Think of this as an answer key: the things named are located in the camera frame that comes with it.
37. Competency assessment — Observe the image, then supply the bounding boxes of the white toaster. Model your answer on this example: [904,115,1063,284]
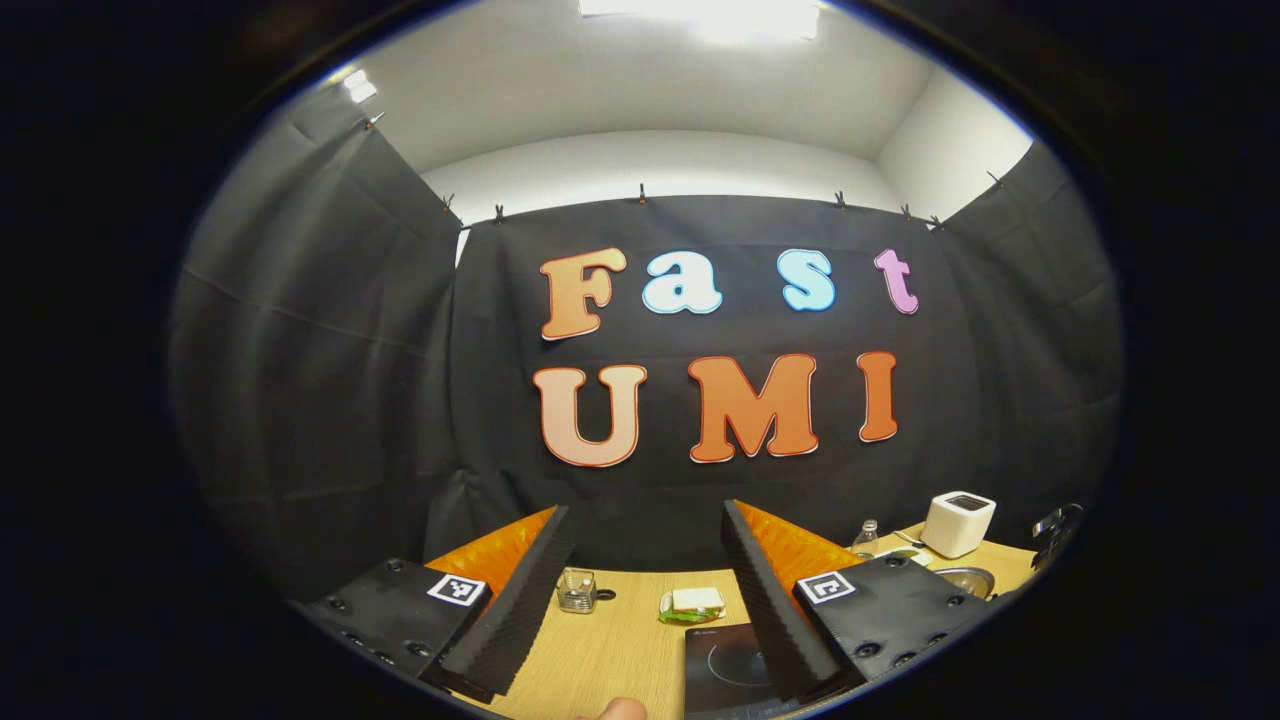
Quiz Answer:
[920,490,998,559]

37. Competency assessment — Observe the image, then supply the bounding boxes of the ceiling light panel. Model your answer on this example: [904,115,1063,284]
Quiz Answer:
[578,0,823,43]

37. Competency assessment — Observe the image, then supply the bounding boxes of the black induction cooktop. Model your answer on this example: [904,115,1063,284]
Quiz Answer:
[684,622,801,720]

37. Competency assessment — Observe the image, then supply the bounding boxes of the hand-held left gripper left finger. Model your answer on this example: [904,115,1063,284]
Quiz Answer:
[290,503,578,706]

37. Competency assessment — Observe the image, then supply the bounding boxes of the row of black cloth clips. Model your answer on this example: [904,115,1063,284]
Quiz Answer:
[365,112,1006,233]

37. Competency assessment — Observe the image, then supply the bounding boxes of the steel pot with black handles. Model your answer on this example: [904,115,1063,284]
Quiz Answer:
[932,503,1086,601]

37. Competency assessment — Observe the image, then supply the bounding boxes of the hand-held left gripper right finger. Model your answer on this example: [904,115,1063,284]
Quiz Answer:
[720,498,996,706]

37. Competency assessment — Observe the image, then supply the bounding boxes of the sandwich with lettuce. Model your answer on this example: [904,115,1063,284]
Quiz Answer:
[660,587,726,626]

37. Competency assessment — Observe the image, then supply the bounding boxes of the small glass holder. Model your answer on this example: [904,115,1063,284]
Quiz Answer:
[557,567,599,614]

